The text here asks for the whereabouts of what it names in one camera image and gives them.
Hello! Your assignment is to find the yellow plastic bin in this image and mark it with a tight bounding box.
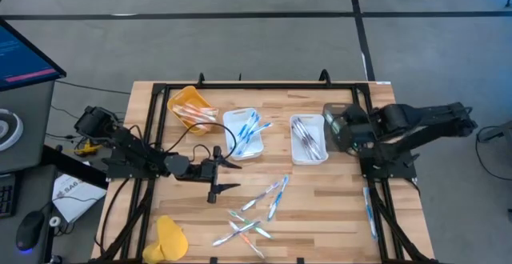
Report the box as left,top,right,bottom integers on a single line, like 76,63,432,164
166,86,220,135

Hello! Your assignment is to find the black keyboard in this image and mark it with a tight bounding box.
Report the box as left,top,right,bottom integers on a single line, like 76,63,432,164
0,174,17,219

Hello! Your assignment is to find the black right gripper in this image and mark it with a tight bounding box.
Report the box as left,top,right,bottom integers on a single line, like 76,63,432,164
330,103,380,155

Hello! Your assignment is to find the black computer mouse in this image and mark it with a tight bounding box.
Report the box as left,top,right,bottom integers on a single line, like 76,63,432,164
15,210,46,252

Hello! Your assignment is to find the grey stand base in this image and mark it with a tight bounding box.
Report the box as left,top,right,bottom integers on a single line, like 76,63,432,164
478,119,512,144

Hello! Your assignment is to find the toothbrush with purple bristles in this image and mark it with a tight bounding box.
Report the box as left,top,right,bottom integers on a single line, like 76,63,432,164
302,126,324,161

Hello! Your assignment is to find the white plastic bin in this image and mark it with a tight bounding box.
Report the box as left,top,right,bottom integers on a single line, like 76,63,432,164
290,114,330,166
222,107,265,161

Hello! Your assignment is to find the grey desk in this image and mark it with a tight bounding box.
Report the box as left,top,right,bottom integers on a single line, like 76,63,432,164
0,80,59,264

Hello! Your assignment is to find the white round device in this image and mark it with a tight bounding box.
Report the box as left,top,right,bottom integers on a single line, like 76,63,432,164
0,108,24,152

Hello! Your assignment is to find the yellow folded mat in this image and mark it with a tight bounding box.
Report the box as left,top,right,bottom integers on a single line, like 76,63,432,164
142,214,190,264

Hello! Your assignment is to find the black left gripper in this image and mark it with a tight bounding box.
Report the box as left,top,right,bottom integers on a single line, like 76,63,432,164
186,146,243,205

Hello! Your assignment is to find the orange toothbrush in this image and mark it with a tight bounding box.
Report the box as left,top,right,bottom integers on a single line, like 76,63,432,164
172,110,207,129
228,220,266,260
178,102,220,121
187,102,220,117
175,110,217,128
172,103,209,123

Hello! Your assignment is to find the green toothbrush in wrapper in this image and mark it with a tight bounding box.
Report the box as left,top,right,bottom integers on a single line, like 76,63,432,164
228,210,274,240

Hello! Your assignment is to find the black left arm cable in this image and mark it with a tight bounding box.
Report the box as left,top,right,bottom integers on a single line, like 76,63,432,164
166,122,238,165

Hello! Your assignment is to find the black base cable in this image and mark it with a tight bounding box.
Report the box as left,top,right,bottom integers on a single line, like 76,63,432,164
99,178,131,255

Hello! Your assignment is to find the black floor cable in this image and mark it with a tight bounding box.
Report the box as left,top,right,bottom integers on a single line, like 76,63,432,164
474,126,512,182
54,79,131,96

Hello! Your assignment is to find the grey translucent plastic bin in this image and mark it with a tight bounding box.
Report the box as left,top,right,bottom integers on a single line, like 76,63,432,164
322,102,361,155

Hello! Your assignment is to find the white paper manual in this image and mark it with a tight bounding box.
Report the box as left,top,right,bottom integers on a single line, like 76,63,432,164
51,174,107,224

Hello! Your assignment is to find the black desk beam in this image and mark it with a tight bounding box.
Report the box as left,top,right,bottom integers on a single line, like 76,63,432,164
42,143,109,190

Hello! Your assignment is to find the black aluminium table frame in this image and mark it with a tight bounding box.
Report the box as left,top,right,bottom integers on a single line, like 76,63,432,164
90,82,439,264

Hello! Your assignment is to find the computer monitor with blue screen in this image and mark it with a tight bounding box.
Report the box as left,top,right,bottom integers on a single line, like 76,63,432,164
0,18,67,93

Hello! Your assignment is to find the yellow hand tool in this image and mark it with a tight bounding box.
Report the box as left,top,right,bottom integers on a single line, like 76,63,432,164
74,139,101,157

